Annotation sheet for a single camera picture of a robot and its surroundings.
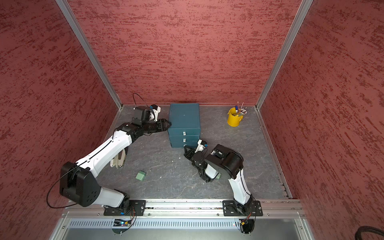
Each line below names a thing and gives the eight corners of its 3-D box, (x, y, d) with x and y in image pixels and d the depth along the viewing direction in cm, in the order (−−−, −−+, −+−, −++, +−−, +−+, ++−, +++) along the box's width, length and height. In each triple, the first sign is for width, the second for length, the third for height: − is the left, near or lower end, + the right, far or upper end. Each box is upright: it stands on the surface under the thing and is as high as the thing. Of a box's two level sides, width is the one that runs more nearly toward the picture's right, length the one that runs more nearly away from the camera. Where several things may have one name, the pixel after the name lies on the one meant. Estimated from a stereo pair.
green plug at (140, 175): (136, 179, 85) (135, 177, 84) (140, 171, 88) (139, 170, 86) (142, 181, 85) (141, 180, 83) (146, 173, 88) (145, 172, 86)
